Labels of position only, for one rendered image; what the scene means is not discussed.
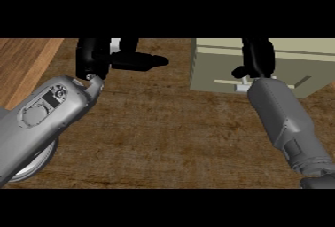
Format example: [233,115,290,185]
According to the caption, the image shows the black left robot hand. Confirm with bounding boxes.
[75,37,171,81]

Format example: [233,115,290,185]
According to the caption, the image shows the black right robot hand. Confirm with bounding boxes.
[230,37,277,80]

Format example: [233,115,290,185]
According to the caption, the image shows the white can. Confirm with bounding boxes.
[109,37,121,54]

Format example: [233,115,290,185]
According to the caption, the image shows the pale olive drawer front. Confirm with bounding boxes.
[190,47,335,100]

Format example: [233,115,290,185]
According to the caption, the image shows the pale olive drawer cabinet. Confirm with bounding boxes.
[190,37,335,100]

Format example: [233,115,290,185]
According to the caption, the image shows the pale drawer handle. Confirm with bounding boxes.
[212,75,298,93]

